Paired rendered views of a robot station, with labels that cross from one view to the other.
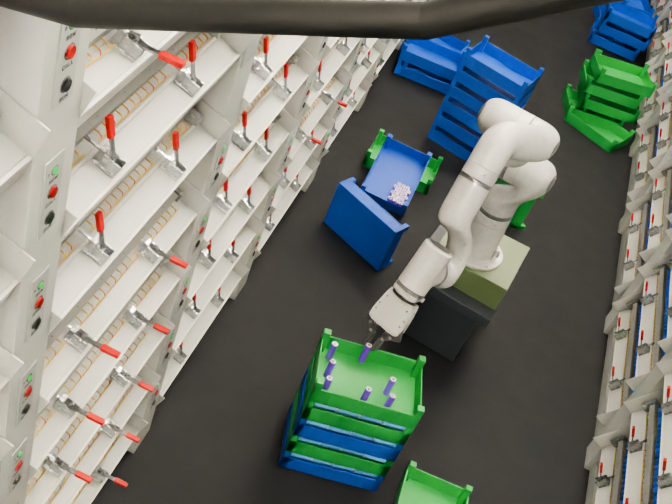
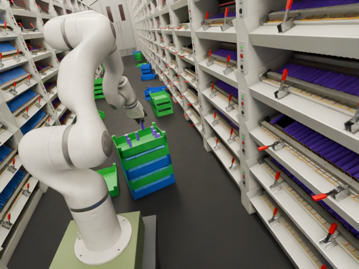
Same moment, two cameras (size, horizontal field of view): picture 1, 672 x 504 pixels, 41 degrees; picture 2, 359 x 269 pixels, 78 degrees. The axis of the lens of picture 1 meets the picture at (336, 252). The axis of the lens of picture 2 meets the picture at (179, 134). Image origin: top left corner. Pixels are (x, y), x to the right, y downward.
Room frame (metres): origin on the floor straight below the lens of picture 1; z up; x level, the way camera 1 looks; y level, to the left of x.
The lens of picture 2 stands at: (3.01, -0.23, 1.00)
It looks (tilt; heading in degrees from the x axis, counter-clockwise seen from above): 27 degrees down; 168
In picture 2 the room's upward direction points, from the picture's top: 10 degrees counter-clockwise
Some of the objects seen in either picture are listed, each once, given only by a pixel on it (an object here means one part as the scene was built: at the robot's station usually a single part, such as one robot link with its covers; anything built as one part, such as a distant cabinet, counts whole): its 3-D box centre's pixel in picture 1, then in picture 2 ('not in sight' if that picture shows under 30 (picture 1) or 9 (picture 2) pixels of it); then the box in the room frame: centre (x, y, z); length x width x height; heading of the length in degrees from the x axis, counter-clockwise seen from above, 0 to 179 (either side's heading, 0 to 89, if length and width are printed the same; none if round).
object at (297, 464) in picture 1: (334, 443); (149, 178); (1.72, -0.22, 0.04); 0.30 x 0.20 x 0.08; 100
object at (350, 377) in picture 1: (369, 378); (139, 139); (1.72, -0.22, 0.36); 0.30 x 0.20 x 0.08; 100
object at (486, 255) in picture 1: (485, 230); (96, 219); (2.42, -0.42, 0.47); 0.19 x 0.19 x 0.18
